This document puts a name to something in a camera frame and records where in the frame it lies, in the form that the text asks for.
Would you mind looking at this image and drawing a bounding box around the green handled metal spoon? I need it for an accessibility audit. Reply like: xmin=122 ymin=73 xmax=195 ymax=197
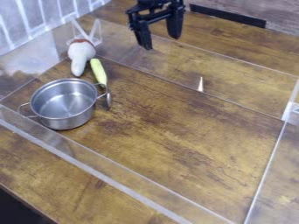
xmin=90 ymin=59 xmax=112 ymax=108

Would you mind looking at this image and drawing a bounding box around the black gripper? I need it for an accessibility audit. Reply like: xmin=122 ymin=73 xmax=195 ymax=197
xmin=126 ymin=0 xmax=186 ymax=50

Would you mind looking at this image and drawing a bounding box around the black strip on table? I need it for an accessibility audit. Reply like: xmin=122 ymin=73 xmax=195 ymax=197
xmin=190 ymin=3 xmax=267 ymax=28

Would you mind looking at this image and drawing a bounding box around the clear acrylic stand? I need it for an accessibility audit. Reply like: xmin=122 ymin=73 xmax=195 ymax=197
xmin=67 ymin=18 xmax=103 ymax=46

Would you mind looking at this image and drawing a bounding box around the small steel pot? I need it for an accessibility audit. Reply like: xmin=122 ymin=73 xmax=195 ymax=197
xmin=18 ymin=78 xmax=108 ymax=130

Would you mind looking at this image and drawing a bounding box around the white plush toy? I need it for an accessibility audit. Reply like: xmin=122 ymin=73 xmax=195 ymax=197
xmin=68 ymin=39 xmax=96 ymax=77

